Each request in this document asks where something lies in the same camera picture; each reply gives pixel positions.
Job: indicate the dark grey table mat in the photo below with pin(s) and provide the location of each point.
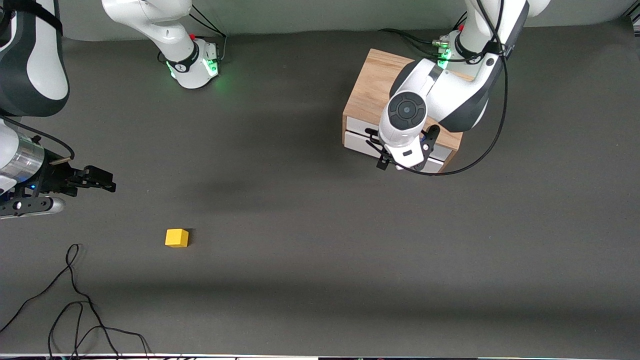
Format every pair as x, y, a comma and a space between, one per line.
320, 250

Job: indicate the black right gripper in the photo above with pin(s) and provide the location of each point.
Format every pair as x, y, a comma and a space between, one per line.
54, 179

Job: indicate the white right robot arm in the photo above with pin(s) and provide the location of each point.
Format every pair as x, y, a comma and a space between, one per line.
150, 15

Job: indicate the wooden cabinet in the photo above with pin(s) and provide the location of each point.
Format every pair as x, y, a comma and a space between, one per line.
370, 85

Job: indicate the yellow block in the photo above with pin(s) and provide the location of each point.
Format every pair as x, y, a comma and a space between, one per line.
176, 238

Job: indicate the white-fronted wooden drawer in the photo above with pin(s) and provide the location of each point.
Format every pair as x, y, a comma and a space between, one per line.
357, 142

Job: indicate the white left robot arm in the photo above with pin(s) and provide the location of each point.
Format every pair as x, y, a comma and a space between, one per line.
450, 95

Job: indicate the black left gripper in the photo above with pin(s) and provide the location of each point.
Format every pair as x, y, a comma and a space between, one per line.
382, 164

